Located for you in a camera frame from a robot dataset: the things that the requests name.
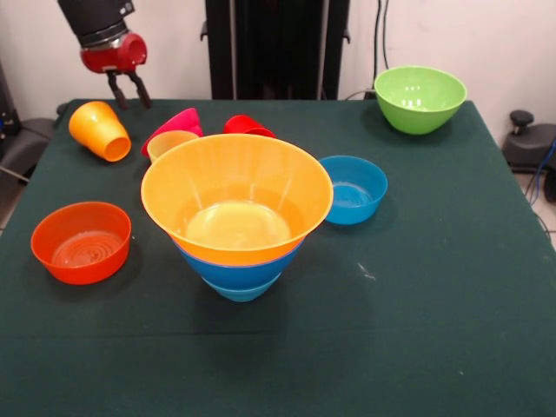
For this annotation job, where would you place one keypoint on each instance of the large yellow bowl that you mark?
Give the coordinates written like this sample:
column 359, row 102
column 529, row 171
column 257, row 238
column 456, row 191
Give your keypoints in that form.
column 208, row 174

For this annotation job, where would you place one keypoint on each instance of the pale yellow cup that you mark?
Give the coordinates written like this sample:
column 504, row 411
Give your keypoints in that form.
column 167, row 143

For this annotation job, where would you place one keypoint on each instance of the orange bowl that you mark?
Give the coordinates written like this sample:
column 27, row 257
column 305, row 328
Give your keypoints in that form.
column 82, row 265

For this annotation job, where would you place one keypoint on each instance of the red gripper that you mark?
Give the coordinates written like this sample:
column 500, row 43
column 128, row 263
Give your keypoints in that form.
column 117, row 58

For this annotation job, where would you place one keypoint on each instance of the amber yellow cup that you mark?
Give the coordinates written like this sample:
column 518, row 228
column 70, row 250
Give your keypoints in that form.
column 93, row 123

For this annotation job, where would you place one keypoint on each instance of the magenta bowl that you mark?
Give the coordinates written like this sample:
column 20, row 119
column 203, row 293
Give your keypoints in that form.
column 184, row 119

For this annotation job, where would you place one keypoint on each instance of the dark green tablecloth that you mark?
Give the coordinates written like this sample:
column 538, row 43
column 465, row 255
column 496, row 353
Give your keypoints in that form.
column 278, row 347

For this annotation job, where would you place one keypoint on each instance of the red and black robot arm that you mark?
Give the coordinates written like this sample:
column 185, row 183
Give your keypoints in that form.
column 95, row 17

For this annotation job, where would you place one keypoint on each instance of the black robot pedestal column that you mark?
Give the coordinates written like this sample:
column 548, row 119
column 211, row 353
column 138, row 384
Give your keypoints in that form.
column 278, row 43

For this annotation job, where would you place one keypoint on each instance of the green bowl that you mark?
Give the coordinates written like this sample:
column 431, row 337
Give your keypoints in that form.
column 417, row 117

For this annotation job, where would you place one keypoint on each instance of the red cup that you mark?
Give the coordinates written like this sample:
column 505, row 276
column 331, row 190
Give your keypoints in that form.
column 243, row 123

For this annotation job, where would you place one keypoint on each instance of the flat-bottomed blue bowl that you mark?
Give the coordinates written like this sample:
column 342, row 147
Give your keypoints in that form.
column 365, row 208

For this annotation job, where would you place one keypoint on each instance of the black pedestal foot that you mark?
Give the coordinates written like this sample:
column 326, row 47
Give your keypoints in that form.
column 21, row 145
column 521, row 121

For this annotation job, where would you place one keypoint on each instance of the large blue bowl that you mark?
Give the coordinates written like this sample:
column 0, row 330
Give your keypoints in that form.
column 239, row 273

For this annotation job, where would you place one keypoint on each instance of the orange cup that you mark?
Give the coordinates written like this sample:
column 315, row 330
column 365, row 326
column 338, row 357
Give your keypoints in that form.
column 118, row 150

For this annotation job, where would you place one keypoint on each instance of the black equipment box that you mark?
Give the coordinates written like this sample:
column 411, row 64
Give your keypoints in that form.
column 6, row 113

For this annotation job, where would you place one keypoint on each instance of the small light blue bowl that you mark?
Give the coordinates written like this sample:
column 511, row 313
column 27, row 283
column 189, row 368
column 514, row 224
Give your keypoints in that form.
column 239, row 294

